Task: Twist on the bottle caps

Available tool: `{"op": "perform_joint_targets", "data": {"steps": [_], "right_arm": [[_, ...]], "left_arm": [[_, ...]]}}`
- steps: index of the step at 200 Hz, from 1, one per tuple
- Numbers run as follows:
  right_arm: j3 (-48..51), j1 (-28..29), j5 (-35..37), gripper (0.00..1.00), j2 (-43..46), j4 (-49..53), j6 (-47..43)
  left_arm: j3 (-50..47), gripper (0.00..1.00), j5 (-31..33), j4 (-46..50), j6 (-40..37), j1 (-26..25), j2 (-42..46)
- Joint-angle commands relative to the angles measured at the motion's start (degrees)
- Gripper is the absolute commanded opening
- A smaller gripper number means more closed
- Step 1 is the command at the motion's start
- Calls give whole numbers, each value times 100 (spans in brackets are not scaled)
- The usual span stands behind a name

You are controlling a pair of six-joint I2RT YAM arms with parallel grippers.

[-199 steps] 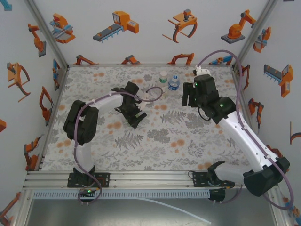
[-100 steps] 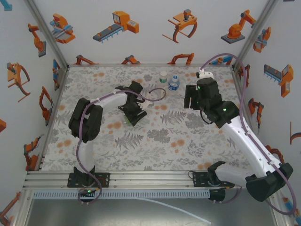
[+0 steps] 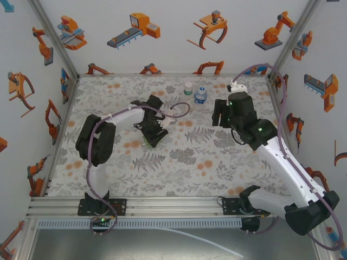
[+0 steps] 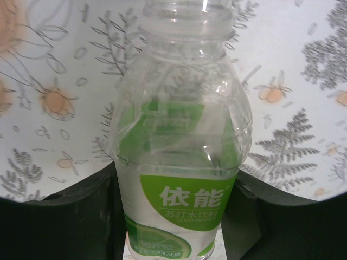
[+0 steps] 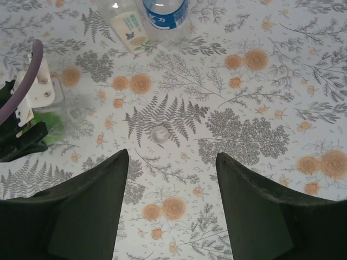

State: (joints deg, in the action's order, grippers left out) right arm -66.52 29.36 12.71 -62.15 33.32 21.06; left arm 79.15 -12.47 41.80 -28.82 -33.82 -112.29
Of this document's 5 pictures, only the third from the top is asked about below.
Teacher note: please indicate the green tinted clear bottle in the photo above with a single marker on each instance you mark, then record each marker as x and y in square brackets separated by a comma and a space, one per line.
[145, 144]

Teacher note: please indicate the blue label plastic bottle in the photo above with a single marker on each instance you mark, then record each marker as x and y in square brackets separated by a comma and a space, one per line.
[200, 98]

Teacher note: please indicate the green label white cap bottle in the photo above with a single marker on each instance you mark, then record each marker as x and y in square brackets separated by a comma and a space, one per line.
[188, 89]

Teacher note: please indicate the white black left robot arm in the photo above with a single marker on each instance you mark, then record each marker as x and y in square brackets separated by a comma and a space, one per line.
[127, 116]

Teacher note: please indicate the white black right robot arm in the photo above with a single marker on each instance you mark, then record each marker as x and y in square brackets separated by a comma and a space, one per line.
[284, 168]

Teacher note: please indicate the floral tablecloth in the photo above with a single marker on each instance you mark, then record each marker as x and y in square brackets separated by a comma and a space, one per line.
[162, 176]

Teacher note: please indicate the black controller box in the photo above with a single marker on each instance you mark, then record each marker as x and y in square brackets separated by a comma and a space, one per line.
[101, 220]
[250, 224]

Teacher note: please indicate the thin white tube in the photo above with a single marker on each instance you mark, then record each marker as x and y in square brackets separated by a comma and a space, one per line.
[203, 239]

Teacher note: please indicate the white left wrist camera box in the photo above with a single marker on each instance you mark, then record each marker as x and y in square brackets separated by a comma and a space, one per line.
[164, 124]

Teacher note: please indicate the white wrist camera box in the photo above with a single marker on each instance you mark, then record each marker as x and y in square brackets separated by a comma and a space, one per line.
[164, 124]
[238, 88]

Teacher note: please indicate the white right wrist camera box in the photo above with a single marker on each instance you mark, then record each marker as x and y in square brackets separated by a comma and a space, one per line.
[238, 88]

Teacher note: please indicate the narrow aluminium side rail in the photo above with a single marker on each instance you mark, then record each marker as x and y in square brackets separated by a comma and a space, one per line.
[71, 100]
[274, 93]

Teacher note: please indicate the narrow aluminium rear rail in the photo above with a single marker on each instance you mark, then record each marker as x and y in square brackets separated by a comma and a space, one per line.
[173, 74]

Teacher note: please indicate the wide grooved aluminium frame rail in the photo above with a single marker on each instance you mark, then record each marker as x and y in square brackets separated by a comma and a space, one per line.
[173, 207]

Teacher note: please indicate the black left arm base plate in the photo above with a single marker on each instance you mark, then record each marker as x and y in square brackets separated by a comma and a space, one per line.
[119, 207]

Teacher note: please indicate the aluminium corner post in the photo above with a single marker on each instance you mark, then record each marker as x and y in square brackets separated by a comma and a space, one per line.
[294, 38]
[55, 38]

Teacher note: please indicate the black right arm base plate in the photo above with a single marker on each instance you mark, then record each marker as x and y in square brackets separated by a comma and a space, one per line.
[230, 207]

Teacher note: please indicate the aluminium frame leg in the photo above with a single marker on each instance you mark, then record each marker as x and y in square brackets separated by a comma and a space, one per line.
[27, 238]

